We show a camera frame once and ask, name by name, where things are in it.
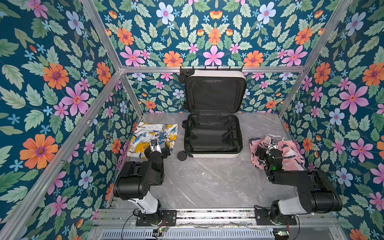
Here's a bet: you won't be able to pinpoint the aluminium mounting rail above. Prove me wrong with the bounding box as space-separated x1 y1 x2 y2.
93 208 340 228

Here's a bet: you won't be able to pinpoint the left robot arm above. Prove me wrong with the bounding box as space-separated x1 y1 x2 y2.
113 140 170 226

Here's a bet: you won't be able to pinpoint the pink navy patterned shorts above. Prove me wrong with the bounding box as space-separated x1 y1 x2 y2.
249 135 306 171

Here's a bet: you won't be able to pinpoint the white black open suitcase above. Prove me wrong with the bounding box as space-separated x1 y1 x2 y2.
177 69 247 161

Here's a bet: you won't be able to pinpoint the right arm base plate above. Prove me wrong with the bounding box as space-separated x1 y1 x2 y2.
254 209 298 226

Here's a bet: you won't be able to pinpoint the aluminium frame cage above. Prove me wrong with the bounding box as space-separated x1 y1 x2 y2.
1 1 339 240

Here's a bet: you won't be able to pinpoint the white perforated cable tray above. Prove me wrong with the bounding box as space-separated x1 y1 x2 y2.
100 228 275 240

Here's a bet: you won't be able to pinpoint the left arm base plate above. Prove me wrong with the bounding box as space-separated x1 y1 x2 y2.
136 210 178 227

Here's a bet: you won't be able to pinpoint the yellow white patterned shirt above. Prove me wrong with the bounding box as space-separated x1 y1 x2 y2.
127 122 179 159

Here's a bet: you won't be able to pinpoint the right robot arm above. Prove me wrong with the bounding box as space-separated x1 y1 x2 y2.
249 136 343 225

